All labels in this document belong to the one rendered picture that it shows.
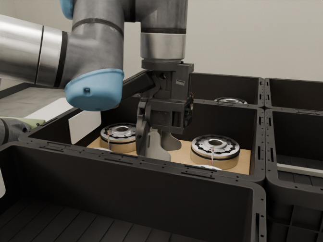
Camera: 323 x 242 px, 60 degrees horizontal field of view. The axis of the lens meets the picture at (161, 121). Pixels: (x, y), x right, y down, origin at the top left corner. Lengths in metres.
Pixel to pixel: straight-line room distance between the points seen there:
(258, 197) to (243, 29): 3.29
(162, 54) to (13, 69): 0.21
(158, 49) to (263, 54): 3.22
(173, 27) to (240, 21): 3.15
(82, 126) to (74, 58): 0.31
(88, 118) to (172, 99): 0.27
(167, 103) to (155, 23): 0.12
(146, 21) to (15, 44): 0.19
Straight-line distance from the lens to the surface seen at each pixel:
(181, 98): 0.46
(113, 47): 0.39
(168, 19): 0.44
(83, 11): 0.42
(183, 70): 0.46
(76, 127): 0.64
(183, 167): 0.39
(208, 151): 0.58
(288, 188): 0.38
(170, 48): 0.45
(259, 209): 0.34
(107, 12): 0.42
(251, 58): 3.63
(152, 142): 0.49
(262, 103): 0.68
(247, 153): 0.66
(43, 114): 1.32
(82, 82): 0.36
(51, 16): 4.28
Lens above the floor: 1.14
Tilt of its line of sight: 22 degrees down
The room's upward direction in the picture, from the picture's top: straight up
